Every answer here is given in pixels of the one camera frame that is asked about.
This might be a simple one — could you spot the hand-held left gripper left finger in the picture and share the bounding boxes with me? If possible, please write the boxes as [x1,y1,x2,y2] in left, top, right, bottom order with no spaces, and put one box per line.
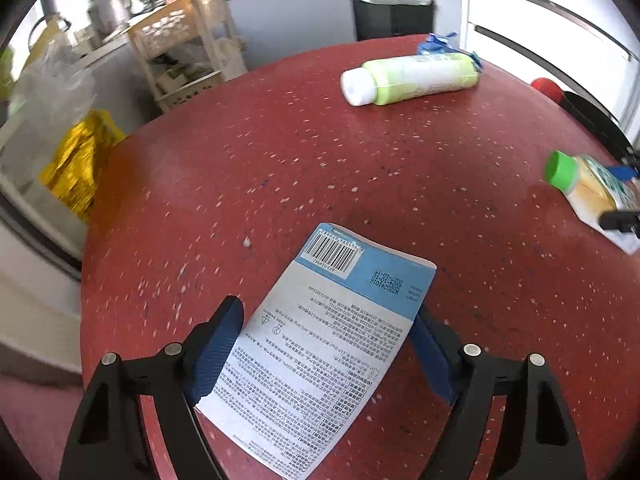
[59,295,246,480]

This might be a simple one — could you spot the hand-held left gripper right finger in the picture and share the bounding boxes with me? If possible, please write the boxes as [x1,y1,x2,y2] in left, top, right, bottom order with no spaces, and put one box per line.
[407,302,587,480]

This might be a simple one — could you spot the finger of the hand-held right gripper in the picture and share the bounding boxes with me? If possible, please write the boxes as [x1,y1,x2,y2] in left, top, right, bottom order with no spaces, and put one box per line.
[599,209,640,236]
[610,157,640,182]

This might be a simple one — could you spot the dressing bottle with green cap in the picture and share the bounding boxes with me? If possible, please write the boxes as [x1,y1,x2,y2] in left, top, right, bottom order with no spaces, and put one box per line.
[544,150,640,223]

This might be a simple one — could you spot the black trash bin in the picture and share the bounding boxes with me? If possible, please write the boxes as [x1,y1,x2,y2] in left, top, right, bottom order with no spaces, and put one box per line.
[557,91,638,161]

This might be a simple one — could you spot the white and blue cardboard box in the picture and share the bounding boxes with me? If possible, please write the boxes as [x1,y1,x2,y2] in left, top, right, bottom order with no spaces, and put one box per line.
[197,222,437,476]

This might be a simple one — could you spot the white paper towel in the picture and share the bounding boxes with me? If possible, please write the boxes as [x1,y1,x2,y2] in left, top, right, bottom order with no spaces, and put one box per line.
[595,220,640,255]

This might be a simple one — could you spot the red stool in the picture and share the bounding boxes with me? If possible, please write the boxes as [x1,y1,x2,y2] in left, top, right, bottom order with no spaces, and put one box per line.
[530,77,566,106]

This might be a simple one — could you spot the white refrigerator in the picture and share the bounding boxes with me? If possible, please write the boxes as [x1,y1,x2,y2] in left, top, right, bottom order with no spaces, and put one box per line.
[432,0,640,146]

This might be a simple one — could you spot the blue crumpled wrapper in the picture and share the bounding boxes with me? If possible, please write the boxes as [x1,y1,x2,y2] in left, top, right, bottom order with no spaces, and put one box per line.
[416,31,483,68]

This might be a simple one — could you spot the gold foil bag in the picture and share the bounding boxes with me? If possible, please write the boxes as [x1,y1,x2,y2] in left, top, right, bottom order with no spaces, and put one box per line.
[39,110,127,223]

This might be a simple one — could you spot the white and green bottle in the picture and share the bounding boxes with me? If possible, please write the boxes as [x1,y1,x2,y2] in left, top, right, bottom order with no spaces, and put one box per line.
[340,52,482,107]

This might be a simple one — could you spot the black built-in oven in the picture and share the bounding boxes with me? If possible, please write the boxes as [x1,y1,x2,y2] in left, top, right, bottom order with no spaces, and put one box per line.
[348,0,435,42]

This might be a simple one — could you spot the cream storage cart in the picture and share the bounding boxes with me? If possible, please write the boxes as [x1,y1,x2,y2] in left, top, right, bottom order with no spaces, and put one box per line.
[126,0,249,112]

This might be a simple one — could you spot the clear plastic bag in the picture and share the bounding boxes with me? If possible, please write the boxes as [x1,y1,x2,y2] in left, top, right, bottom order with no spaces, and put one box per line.
[10,42,96,126]

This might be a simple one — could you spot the grey base cabinet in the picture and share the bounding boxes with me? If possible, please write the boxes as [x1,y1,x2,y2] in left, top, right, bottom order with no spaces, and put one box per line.
[225,0,358,81]

